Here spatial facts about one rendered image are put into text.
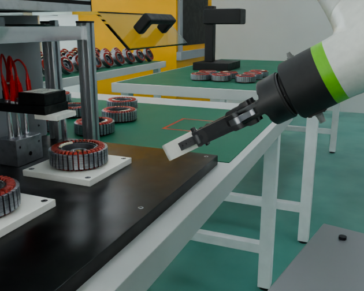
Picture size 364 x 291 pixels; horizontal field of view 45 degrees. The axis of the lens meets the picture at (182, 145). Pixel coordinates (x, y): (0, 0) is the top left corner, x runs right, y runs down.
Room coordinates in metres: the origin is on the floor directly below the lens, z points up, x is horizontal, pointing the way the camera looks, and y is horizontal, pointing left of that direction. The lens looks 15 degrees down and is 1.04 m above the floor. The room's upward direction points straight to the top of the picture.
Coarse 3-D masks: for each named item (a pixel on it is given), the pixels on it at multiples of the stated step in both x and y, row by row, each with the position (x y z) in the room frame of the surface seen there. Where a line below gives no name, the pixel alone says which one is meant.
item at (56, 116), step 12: (24, 96) 0.83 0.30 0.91; (36, 96) 0.82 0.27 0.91; (48, 96) 0.82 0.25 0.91; (60, 96) 0.85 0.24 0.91; (0, 108) 0.85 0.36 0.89; (12, 108) 0.84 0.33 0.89; (24, 108) 0.82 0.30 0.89; (36, 108) 0.81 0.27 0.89; (48, 108) 0.81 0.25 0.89; (60, 108) 0.85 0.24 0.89; (24, 120) 0.89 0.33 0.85; (12, 132) 0.85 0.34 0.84; (24, 132) 0.89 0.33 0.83
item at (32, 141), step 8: (8, 136) 0.87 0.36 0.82; (16, 136) 0.87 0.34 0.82; (24, 136) 0.87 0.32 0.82; (32, 136) 0.88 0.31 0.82; (40, 136) 0.90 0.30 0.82; (0, 144) 0.85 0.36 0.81; (8, 144) 0.84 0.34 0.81; (16, 144) 0.83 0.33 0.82; (24, 144) 0.85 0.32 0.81; (32, 144) 0.88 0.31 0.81; (40, 144) 0.90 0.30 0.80; (0, 152) 0.85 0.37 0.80; (8, 152) 0.84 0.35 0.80; (16, 152) 0.83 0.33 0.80; (24, 152) 0.85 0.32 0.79; (32, 152) 0.87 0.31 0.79; (40, 152) 0.90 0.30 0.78; (0, 160) 0.85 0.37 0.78; (8, 160) 0.84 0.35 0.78; (16, 160) 0.83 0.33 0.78; (24, 160) 0.85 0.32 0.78; (32, 160) 0.87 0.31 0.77
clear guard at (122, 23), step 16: (16, 16) 0.88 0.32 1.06; (32, 16) 0.88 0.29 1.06; (48, 16) 0.88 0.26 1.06; (64, 16) 0.88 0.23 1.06; (80, 16) 0.88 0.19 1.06; (96, 16) 0.88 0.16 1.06; (112, 16) 0.75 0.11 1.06; (128, 16) 0.80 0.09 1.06; (112, 32) 0.71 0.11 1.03; (128, 32) 0.75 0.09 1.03; (160, 32) 0.85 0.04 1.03; (176, 32) 0.92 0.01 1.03; (128, 48) 0.70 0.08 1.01; (144, 48) 0.75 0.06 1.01
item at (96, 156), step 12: (60, 144) 0.83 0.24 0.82; (72, 144) 0.85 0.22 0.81; (84, 144) 0.85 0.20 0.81; (96, 144) 0.84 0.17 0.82; (60, 156) 0.77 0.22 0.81; (72, 156) 0.77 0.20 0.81; (84, 156) 0.77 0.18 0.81; (96, 156) 0.78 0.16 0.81; (60, 168) 0.77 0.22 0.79; (72, 168) 0.76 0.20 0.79; (84, 168) 0.77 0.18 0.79
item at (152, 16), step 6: (144, 18) 0.76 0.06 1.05; (150, 18) 0.76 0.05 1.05; (156, 18) 0.78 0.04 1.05; (162, 18) 0.81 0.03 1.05; (168, 18) 0.83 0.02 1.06; (174, 18) 0.86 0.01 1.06; (138, 24) 0.77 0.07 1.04; (144, 24) 0.76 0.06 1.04; (150, 24) 0.77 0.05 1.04; (162, 24) 0.85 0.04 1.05; (168, 24) 0.85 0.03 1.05; (138, 30) 0.77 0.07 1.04; (144, 30) 0.77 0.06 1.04; (162, 30) 0.85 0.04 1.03; (168, 30) 0.87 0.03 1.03
